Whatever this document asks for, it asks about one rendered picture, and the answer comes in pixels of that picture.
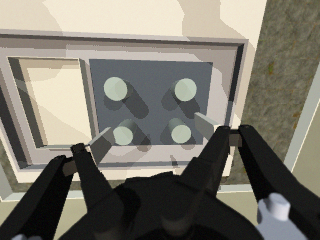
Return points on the clear glass cylinder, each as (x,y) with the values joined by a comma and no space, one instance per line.
(117,89)
(179,131)
(184,89)
(125,131)

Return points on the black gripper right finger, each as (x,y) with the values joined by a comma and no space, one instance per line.
(287,210)

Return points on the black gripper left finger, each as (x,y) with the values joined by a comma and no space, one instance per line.
(37,214)

